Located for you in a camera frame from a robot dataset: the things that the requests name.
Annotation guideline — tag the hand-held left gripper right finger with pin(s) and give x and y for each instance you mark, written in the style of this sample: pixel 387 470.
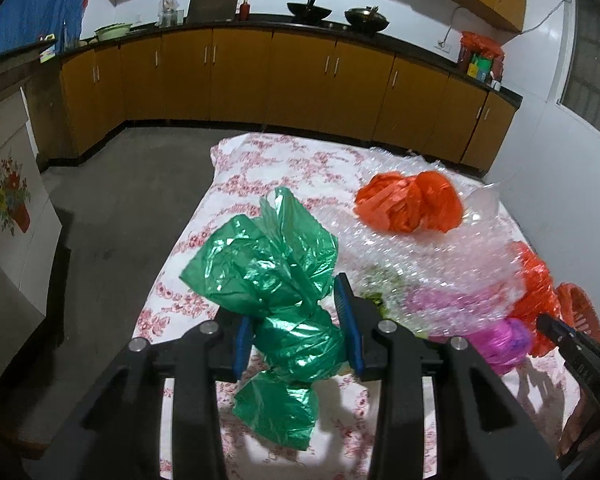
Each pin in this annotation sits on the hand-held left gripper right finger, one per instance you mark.
pixel 349 315

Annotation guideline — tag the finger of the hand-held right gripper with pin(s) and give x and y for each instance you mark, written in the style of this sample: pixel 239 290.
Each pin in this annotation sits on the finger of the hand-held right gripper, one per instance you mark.
pixel 555 330

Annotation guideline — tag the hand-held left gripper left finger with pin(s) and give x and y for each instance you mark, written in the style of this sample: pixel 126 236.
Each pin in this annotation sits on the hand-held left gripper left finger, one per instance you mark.
pixel 242 347

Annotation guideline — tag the orange waste basket with liner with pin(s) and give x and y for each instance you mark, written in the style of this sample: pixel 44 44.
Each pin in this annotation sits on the orange waste basket with liner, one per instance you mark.
pixel 537 285

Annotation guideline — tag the pink plastic bag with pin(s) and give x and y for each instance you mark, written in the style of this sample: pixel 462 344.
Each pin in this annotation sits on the pink plastic bag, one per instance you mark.
pixel 500 345

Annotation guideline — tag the green plastic bag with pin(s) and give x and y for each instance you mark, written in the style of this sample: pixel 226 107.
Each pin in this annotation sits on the green plastic bag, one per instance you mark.
pixel 280 270

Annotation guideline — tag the clear bubble wrap sheet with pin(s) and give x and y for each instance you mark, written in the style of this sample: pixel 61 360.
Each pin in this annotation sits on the clear bubble wrap sheet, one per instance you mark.
pixel 430 260

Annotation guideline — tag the orange plastic bag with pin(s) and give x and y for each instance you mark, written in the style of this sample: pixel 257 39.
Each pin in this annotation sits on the orange plastic bag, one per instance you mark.
pixel 405 205

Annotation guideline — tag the red floral bed sheet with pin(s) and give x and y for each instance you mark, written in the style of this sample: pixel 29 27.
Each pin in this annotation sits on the red floral bed sheet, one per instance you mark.
pixel 290 170

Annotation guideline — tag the yellow lower kitchen cabinets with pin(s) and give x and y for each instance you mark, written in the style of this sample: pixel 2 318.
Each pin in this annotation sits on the yellow lower kitchen cabinets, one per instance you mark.
pixel 300 80

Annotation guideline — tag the barred window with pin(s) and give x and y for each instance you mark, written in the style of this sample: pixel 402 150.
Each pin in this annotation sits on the barred window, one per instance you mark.
pixel 590 65

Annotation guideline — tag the green box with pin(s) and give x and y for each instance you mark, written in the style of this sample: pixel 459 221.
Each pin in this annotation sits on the green box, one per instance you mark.
pixel 480 67

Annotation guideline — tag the white cabinet with flower sticker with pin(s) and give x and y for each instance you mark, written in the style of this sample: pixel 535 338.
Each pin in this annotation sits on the white cabinet with flower sticker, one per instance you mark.
pixel 10 200

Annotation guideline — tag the black kitchen countertop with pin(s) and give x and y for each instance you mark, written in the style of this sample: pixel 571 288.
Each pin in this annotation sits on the black kitchen countertop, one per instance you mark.
pixel 420 45

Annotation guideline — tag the black wok with utensils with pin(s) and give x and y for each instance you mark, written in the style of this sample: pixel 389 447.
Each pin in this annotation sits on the black wok with utensils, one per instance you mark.
pixel 366 19

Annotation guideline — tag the orange bag on countertop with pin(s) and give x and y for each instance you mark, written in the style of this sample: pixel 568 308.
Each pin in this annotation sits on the orange bag on countertop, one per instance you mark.
pixel 480 42

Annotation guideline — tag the red bottle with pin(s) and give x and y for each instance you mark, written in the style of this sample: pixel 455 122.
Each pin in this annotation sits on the red bottle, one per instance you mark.
pixel 244 9

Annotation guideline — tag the brown cutting board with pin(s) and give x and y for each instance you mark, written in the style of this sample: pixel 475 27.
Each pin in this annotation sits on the brown cutting board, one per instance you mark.
pixel 212 6

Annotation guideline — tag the green basin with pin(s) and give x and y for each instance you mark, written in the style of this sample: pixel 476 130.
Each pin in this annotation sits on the green basin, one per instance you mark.
pixel 112 31

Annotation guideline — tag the clear jar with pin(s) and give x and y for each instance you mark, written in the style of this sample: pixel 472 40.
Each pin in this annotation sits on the clear jar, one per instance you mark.
pixel 169 12

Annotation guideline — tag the white wall socket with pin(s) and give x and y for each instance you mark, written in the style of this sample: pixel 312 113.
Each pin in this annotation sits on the white wall socket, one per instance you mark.
pixel 443 45

